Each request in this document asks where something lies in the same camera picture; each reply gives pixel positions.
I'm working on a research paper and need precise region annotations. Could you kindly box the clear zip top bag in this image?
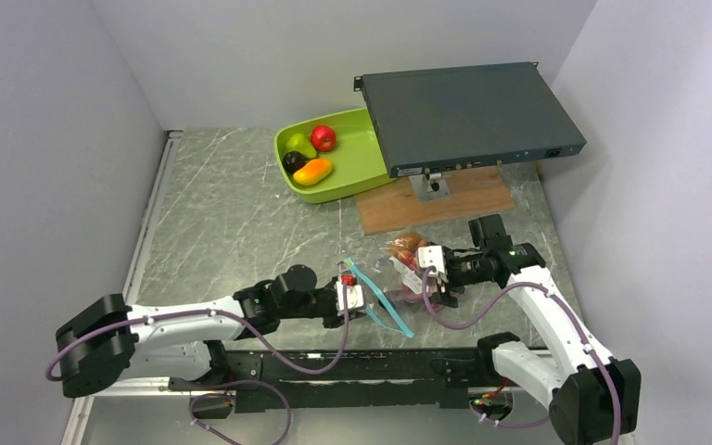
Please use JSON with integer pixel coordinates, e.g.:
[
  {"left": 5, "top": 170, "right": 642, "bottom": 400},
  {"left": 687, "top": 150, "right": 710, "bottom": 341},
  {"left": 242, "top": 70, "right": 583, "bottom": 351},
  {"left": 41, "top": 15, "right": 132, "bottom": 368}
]
[{"left": 346, "top": 234, "right": 430, "bottom": 338}]

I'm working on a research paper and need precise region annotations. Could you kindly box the orange fake fruit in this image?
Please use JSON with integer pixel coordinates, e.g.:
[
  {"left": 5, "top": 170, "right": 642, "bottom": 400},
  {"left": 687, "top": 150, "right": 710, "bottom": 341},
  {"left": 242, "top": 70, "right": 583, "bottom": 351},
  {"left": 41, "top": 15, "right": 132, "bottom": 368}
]
[{"left": 292, "top": 159, "right": 334, "bottom": 186}]

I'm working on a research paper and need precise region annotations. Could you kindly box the dark purple fake fruit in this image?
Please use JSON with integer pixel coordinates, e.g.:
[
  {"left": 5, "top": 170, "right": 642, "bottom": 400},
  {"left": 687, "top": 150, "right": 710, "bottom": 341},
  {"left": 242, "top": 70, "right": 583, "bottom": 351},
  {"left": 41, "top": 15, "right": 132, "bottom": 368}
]
[{"left": 282, "top": 150, "right": 307, "bottom": 175}]

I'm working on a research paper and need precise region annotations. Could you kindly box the red fake apple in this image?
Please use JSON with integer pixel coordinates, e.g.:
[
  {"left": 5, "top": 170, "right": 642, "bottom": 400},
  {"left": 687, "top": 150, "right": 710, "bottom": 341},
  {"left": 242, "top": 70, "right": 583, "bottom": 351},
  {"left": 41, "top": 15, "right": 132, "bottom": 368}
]
[{"left": 310, "top": 125, "right": 337, "bottom": 152}]

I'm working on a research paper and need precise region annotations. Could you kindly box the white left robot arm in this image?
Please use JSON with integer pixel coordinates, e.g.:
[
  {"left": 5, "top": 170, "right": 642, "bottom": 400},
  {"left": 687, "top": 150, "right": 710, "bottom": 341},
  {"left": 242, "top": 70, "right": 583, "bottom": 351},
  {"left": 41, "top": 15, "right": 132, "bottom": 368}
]
[{"left": 44, "top": 264, "right": 368, "bottom": 399}]

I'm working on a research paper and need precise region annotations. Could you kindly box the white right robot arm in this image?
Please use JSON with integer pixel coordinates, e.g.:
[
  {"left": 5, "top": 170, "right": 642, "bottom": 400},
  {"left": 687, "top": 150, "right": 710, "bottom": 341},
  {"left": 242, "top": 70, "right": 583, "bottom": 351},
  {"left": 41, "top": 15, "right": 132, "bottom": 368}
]
[{"left": 415, "top": 215, "right": 642, "bottom": 444}]

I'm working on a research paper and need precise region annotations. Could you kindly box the red fake lychee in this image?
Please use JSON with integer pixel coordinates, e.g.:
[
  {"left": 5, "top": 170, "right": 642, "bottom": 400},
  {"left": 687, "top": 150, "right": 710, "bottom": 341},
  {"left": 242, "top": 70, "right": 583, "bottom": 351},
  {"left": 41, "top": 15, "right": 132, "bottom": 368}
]
[{"left": 389, "top": 246, "right": 415, "bottom": 265}]

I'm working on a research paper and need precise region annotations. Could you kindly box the wooden board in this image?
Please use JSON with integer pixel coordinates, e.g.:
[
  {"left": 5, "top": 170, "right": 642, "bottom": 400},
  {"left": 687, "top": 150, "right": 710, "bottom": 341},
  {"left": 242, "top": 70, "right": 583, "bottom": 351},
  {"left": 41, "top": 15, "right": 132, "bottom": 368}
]
[{"left": 355, "top": 167, "right": 515, "bottom": 235}]

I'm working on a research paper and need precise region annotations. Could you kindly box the lime green plastic tub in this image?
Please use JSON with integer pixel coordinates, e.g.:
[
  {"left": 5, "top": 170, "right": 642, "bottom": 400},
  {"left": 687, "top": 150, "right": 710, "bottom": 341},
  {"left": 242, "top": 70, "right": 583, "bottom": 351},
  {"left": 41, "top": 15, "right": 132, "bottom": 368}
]
[{"left": 273, "top": 108, "right": 393, "bottom": 204}]

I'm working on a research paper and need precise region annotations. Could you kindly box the dark grey rack device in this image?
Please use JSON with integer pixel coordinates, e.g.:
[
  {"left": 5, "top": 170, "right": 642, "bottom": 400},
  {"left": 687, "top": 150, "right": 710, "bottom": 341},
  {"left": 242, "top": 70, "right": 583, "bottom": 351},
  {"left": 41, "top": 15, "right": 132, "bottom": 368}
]
[{"left": 353, "top": 61, "right": 586, "bottom": 178}]

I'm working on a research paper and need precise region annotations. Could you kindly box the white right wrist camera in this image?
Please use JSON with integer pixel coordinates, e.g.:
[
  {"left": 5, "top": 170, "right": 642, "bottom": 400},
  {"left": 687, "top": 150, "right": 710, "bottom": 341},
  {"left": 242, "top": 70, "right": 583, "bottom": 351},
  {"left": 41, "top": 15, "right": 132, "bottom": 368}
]
[{"left": 415, "top": 245, "right": 445, "bottom": 272}]

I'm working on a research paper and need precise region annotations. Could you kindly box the metal stand base plate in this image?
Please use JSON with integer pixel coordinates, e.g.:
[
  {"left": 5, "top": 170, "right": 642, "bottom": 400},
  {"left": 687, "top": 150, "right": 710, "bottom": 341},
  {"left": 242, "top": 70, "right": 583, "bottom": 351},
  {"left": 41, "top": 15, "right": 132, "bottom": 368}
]
[{"left": 409, "top": 172, "right": 451, "bottom": 202}]

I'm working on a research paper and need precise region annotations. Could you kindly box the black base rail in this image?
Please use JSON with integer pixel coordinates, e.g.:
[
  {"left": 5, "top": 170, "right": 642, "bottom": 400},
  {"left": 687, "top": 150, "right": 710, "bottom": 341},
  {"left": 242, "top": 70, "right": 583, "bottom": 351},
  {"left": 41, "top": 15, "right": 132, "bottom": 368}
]
[{"left": 167, "top": 347, "right": 504, "bottom": 413}]

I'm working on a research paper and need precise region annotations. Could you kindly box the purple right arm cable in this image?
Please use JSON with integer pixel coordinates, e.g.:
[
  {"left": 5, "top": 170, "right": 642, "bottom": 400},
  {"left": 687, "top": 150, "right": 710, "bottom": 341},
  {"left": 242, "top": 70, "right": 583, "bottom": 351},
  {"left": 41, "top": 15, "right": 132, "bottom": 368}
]
[{"left": 420, "top": 267, "right": 622, "bottom": 445}]

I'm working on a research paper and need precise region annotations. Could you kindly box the aluminium frame rail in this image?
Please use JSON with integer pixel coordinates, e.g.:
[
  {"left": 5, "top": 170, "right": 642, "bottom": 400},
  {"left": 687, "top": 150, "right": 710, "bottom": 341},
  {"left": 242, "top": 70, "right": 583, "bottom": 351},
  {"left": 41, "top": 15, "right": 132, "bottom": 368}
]
[{"left": 60, "top": 130, "right": 184, "bottom": 445}]

